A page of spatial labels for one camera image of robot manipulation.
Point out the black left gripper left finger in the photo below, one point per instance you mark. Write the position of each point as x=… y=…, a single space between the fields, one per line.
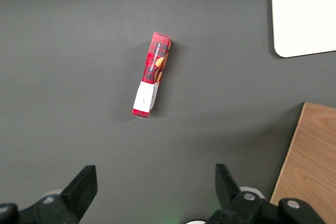
x=78 y=190

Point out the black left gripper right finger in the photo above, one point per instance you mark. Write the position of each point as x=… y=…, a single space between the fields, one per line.
x=231 y=195

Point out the red tartan shortbread cookie box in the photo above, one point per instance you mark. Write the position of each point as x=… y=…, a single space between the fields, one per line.
x=153 y=72

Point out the white plastic tray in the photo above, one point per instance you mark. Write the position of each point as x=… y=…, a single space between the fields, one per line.
x=302 y=11

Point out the light wooden board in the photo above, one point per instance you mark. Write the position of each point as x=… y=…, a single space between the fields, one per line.
x=309 y=161

